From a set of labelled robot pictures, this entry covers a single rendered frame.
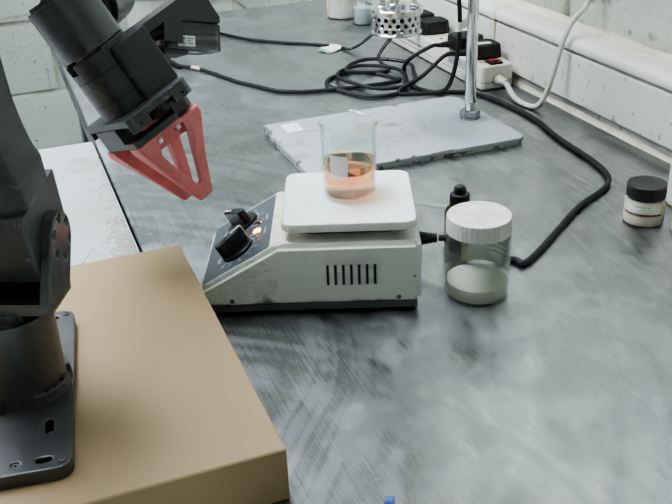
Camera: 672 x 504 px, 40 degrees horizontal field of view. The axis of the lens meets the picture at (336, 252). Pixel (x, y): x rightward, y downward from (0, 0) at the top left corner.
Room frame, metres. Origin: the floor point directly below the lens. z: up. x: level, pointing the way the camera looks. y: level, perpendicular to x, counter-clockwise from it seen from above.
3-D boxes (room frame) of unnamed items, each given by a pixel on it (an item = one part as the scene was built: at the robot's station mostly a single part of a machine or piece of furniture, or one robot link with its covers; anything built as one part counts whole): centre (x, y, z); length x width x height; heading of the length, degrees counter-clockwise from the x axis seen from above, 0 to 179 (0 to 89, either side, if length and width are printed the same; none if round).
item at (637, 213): (0.88, -0.33, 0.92); 0.04 x 0.04 x 0.04
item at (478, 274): (0.75, -0.13, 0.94); 0.06 x 0.06 x 0.08
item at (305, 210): (0.78, -0.01, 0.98); 0.12 x 0.12 x 0.01; 89
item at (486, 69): (1.55, -0.19, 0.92); 0.40 x 0.06 x 0.04; 20
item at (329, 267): (0.78, 0.01, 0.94); 0.22 x 0.13 x 0.08; 89
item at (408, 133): (1.17, -0.08, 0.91); 0.30 x 0.20 x 0.01; 110
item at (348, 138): (0.79, -0.02, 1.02); 0.06 x 0.05 x 0.08; 4
